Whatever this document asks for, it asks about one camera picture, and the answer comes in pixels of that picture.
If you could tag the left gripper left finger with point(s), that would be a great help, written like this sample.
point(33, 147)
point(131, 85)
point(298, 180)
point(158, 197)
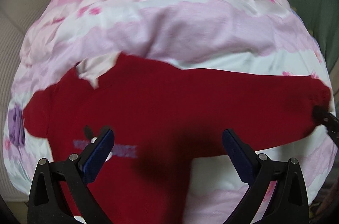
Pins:
point(47, 203)

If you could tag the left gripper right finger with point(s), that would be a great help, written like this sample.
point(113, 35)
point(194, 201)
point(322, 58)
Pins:
point(289, 202)

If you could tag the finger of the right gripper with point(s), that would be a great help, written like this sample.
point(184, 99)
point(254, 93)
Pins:
point(322, 117)

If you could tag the red small sweater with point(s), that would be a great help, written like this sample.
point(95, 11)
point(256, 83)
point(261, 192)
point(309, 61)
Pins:
point(163, 118)

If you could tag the purple small garment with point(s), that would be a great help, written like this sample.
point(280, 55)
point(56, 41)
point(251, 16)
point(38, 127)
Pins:
point(15, 126)

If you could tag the white louvred wardrobe door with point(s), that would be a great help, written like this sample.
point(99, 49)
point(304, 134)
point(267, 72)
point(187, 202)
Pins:
point(18, 15)

